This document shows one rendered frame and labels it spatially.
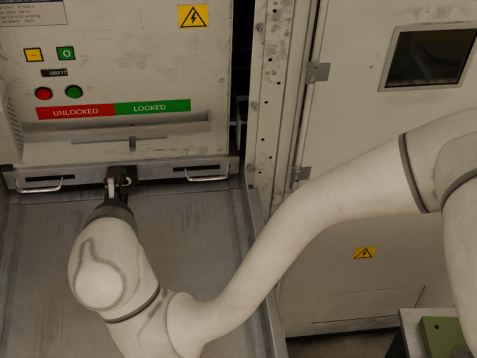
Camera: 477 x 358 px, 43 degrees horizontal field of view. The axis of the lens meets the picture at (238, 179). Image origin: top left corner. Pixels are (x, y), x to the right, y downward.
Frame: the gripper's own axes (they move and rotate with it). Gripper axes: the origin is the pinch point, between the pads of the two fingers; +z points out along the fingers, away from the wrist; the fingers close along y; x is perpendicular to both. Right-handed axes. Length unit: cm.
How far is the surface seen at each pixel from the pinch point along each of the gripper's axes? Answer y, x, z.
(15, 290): 21.0, -23.1, -0.1
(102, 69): -22.6, -1.5, 6.4
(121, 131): -9.0, 0.8, 9.7
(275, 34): -28.9, 31.6, -2.2
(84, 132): -9.4, -6.9, 9.5
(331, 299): 58, 57, 46
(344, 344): 84, 66, 60
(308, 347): 84, 53, 60
